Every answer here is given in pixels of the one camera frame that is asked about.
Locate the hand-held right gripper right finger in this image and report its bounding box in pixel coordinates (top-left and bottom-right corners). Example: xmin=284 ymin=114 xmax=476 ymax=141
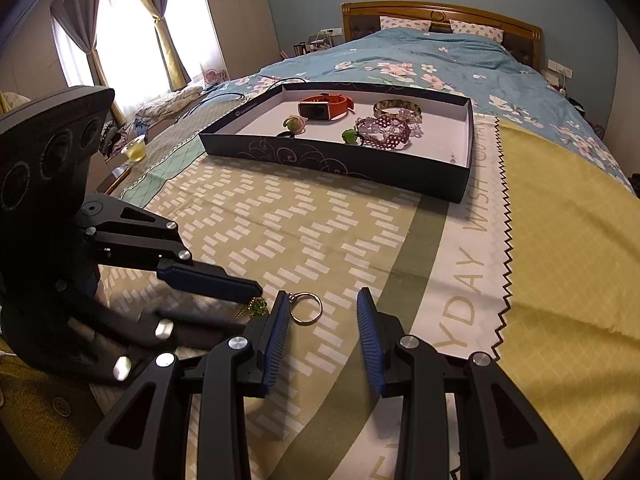
xmin=356 ymin=287 xmax=583 ymax=480

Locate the wooden bed with floral bedding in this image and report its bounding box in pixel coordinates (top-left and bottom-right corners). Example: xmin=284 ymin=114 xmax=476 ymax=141
xmin=0 ymin=87 xmax=640 ymax=480

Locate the wooden side table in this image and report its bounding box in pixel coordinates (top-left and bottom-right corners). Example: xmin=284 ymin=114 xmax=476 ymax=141
xmin=102 ymin=162 xmax=135 ymax=196

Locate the black cable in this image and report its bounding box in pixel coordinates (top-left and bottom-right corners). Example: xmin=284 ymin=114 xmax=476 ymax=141
xmin=172 ymin=77 xmax=311 ymax=123

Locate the beige wardrobe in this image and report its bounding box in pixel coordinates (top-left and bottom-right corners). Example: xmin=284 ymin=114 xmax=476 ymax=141
xmin=197 ymin=0 xmax=281 ymax=81

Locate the white dotted pillow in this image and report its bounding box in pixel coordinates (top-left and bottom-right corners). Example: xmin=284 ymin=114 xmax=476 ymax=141
xmin=449 ymin=19 xmax=505 ymax=43
xmin=380 ymin=16 xmax=433 ymax=32

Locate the yellow fleece clothing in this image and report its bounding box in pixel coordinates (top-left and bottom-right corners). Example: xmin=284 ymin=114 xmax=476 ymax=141
xmin=0 ymin=340 xmax=108 ymax=480

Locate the wooden headboard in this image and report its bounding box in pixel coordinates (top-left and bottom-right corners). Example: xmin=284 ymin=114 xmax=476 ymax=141
xmin=341 ymin=1 xmax=543 ymax=71

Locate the pink floral bag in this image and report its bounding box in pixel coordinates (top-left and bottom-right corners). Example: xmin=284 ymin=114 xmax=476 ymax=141
xmin=200 ymin=62 xmax=226 ymax=86

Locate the glass cup of yellow drink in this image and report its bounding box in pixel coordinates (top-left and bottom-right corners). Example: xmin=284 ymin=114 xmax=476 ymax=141
xmin=121 ymin=135 xmax=148 ymax=165

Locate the yellow curtain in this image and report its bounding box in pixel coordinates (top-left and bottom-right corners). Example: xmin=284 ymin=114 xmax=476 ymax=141
xmin=120 ymin=0 xmax=193 ymax=92

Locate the blue floral duvet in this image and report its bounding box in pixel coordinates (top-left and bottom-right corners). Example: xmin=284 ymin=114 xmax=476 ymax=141
xmin=215 ymin=27 xmax=631 ymax=191

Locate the clear crystal bead bracelet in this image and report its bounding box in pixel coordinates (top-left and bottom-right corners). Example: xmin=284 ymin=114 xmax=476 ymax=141
xmin=354 ymin=112 xmax=423 ymax=141

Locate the dark blue box tray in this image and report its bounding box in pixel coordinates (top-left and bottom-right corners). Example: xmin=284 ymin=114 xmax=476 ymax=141
xmin=198 ymin=81 xmax=475 ymax=204

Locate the garnet bead bracelet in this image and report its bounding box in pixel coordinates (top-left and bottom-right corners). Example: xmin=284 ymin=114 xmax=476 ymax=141
xmin=367 ymin=115 xmax=413 ymax=152

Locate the green charm keychain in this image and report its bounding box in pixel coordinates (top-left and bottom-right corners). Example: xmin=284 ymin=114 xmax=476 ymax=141
xmin=232 ymin=291 xmax=324 ymax=326

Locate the bright window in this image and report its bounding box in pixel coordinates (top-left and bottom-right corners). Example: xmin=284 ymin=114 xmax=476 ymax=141
xmin=95 ymin=0 xmax=173 ymax=106

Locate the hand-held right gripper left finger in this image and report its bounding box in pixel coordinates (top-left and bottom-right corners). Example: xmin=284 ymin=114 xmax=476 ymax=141
xmin=60 ymin=290 xmax=293 ymax=480

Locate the white folded quilt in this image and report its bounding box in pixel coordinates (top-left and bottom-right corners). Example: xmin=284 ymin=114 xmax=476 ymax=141
xmin=135 ymin=85 xmax=203 ymax=118

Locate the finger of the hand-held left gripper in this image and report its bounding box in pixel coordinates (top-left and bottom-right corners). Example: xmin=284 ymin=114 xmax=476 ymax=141
xmin=50 ymin=280 xmax=251 ymax=386
xmin=77 ymin=199 xmax=264 ymax=306

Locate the orange smart watch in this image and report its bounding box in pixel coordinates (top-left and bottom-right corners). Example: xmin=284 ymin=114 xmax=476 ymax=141
xmin=298 ymin=92 xmax=356 ymax=122

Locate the tortoiseshell bangle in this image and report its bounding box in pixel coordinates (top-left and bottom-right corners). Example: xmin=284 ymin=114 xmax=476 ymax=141
xmin=372 ymin=99 xmax=423 ymax=123

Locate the nightstand clutter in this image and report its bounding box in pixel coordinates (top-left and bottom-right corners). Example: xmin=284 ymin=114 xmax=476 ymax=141
xmin=292 ymin=35 xmax=333 ymax=56

